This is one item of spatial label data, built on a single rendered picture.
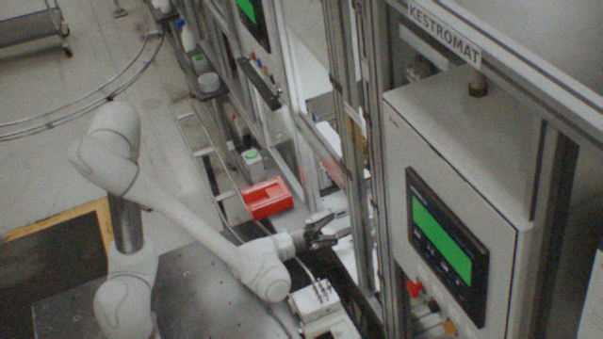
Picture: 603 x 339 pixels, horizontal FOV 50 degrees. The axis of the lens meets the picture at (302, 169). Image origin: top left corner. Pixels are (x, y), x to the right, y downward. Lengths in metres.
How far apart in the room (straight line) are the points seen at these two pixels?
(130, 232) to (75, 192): 2.11
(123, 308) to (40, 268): 1.72
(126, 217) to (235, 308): 0.52
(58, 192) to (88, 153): 2.54
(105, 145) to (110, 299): 0.57
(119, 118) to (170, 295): 0.82
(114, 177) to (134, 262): 0.52
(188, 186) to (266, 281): 2.22
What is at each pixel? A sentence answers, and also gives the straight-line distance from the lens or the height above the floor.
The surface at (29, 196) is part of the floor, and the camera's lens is 4.43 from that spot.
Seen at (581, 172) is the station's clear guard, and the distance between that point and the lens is 0.87.
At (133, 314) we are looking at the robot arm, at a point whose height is 0.88.
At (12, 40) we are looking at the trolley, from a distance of 5.87.
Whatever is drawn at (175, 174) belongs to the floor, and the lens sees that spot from 4.12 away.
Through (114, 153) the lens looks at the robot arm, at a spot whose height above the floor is 1.47.
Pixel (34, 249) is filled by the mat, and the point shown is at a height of 0.01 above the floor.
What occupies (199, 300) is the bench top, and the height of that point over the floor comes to 0.68.
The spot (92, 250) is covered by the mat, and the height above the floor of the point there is 0.01.
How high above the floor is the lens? 2.49
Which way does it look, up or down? 39 degrees down
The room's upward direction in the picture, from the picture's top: 10 degrees counter-clockwise
